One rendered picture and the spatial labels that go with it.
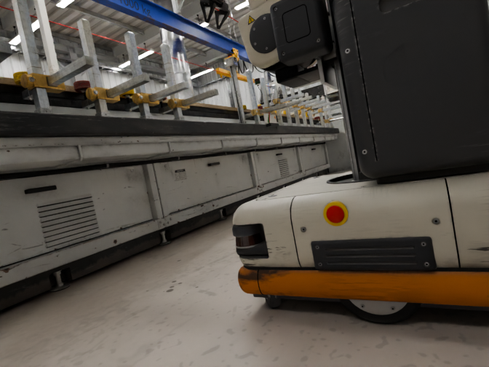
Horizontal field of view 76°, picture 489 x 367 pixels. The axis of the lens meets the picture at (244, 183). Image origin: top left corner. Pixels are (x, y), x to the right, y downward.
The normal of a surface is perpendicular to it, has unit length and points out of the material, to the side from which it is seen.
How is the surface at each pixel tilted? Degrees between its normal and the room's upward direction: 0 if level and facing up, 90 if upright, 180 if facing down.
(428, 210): 84
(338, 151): 90
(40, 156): 90
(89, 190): 90
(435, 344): 0
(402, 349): 0
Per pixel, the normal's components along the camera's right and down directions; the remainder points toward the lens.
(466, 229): -0.50, 0.14
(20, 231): 0.85, -0.13
